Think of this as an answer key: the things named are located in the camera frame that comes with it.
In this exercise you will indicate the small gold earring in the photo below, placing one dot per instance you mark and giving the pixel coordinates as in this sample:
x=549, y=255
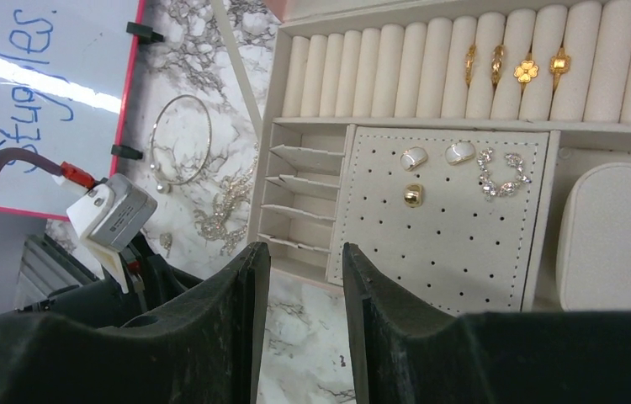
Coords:
x=413, y=195

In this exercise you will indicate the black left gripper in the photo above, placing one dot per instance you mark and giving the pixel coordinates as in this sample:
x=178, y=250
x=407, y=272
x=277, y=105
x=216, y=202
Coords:
x=68, y=288

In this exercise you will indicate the black whiteboard clip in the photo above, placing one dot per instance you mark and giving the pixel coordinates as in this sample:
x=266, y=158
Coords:
x=145, y=34
x=126, y=152

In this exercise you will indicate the white pearl earring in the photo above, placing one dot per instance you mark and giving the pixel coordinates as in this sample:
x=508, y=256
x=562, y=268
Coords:
x=413, y=157
x=459, y=152

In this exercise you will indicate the white oval watch pillow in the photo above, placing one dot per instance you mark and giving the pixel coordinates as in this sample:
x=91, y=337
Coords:
x=593, y=262

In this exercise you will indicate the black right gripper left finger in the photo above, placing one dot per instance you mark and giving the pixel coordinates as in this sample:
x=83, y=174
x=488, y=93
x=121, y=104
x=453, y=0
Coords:
x=203, y=346

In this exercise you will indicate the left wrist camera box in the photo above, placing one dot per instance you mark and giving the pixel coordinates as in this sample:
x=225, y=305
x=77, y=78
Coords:
x=107, y=215

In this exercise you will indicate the pink jewelry box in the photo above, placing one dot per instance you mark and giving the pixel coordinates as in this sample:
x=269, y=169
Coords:
x=478, y=152

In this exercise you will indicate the small silver drop earring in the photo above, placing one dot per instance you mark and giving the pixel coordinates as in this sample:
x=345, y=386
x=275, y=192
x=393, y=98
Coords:
x=166, y=241

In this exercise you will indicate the pink-framed whiteboard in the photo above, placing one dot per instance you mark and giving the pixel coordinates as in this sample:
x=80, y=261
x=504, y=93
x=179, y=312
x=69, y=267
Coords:
x=65, y=72

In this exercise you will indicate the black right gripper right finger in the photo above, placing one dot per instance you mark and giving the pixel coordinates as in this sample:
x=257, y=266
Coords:
x=405, y=351

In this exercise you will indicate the rhinestone earring in box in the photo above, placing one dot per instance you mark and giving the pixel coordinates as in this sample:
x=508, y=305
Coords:
x=505, y=179

